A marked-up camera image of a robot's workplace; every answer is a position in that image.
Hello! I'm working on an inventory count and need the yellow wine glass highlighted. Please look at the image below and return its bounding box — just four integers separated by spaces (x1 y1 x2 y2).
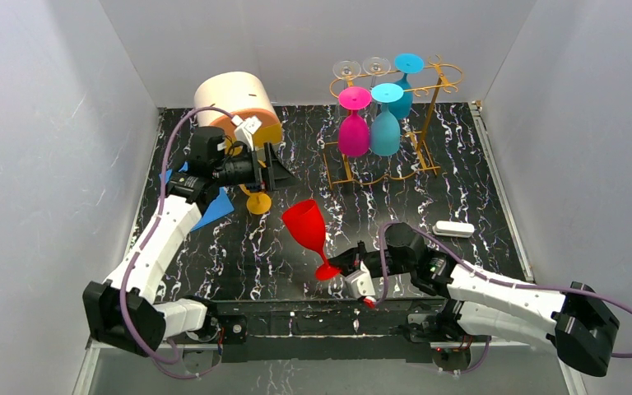
239 146 272 215

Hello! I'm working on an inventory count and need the red wine glass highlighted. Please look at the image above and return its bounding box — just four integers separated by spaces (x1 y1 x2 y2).
281 199 341 281

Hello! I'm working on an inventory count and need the white cylindrical drawer box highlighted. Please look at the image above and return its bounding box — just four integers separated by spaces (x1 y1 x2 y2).
193 71 283 147

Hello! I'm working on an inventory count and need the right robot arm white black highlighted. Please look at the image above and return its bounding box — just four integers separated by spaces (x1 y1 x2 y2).
328 223 620 377

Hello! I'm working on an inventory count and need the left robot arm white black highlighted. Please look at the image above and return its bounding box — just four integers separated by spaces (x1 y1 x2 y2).
82 126 298 356

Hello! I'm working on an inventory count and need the magenta wine glass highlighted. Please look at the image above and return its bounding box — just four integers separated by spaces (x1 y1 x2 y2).
337 86 372 157

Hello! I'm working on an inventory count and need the light blue wine glass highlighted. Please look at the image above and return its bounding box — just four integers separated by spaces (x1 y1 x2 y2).
369 83 403 156

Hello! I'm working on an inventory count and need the clear wine glass left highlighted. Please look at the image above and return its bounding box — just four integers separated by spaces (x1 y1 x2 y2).
332 60 361 88

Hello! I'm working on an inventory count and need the clear wine glass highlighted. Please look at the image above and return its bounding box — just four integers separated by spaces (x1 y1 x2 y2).
362 57 391 88
332 60 361 88

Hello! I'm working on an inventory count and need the clear wine glass right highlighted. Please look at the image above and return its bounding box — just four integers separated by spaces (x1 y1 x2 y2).
362 57 391 88

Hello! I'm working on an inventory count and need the teal wine glass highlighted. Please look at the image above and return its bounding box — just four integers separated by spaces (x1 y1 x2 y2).
388 53 425 120

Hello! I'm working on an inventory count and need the blue flat sheet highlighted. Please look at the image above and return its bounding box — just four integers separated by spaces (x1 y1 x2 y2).
159 161 235 232

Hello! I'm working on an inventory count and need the white oblong case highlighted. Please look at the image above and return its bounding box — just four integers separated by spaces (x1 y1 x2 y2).
432 221 476 238

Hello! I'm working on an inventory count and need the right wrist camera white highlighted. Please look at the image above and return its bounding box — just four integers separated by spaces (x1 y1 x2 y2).
345 270 377 309

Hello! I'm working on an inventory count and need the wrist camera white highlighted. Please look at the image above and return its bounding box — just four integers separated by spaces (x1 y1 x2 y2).
231 115 262 151
345 270 377 309

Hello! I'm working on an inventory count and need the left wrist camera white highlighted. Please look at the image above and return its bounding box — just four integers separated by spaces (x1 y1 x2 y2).
231 115 262 151

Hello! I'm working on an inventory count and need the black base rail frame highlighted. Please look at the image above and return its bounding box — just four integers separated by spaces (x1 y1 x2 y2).
84 296 491 377

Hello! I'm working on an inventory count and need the gold wire glass rack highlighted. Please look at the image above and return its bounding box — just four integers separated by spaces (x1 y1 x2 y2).
321 53 464 188

